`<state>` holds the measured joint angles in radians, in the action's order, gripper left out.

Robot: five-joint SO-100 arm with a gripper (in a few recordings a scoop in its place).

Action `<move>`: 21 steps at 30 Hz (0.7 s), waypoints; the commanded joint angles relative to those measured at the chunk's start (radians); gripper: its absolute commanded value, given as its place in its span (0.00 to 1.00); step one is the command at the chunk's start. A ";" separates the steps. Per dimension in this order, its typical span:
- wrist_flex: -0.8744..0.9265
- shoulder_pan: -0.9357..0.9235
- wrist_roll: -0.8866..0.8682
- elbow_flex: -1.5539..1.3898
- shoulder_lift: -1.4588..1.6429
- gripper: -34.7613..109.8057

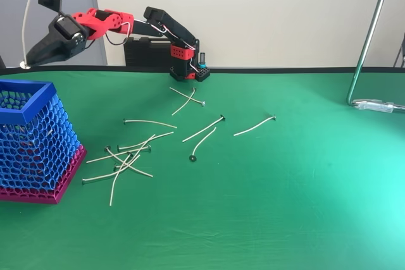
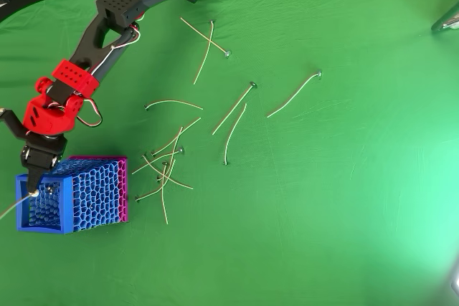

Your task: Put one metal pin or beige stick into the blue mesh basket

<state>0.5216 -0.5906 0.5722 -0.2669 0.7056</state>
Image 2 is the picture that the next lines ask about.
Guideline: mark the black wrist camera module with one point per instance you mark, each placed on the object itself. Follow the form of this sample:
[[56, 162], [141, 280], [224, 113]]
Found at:
[[12, 123]]

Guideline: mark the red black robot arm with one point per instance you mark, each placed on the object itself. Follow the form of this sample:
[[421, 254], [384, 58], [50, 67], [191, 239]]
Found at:
[[118, 5]]

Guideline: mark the chrome stand pole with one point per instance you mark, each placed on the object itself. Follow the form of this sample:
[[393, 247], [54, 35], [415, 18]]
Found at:
[[448, 21]]

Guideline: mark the blue magenta lattice basket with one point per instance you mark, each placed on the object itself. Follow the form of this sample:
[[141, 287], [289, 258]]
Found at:
[[93, 191]]

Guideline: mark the green cloth black rim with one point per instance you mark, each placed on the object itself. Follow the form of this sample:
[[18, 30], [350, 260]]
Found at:
[[322, 195]]

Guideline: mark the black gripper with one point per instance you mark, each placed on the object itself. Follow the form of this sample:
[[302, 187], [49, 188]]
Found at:
[[40, 157]]

